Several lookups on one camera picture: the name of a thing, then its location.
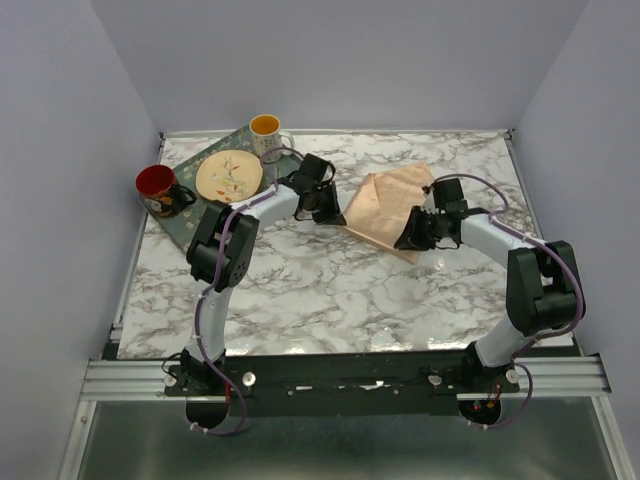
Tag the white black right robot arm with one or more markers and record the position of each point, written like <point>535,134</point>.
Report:
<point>544,297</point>

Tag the green floral tray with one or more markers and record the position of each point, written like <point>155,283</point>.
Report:
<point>184,155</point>

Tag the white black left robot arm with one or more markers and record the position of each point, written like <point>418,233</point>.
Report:
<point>220,254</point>

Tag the peach cloth napkin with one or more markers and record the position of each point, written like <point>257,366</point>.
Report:
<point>380,208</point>

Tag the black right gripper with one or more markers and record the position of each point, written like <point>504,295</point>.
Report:
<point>410,238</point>

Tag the black mug red inside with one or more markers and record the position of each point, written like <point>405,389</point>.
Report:
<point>161,192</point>

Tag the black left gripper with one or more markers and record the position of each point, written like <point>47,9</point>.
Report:
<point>332,215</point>

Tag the cream bird plate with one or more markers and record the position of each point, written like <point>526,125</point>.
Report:
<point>229,176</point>

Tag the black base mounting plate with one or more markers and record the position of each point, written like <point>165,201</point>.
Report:
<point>438,383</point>

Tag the white mug yellow inside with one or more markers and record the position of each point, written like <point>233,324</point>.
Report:
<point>270,142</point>

